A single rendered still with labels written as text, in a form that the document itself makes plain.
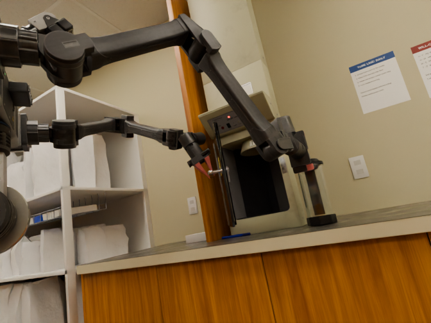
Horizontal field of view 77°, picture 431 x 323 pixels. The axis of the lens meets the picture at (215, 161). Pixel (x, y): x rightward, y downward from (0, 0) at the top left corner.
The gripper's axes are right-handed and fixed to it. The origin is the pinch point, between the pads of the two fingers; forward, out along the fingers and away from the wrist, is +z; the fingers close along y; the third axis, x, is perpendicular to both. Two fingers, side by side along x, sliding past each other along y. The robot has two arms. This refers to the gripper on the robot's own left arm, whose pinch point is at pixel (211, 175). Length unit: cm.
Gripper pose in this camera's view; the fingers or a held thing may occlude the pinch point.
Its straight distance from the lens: 107.2
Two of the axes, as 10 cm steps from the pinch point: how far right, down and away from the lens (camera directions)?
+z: 5.7, 8.1, -1.8
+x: 0.1, -2.2, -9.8
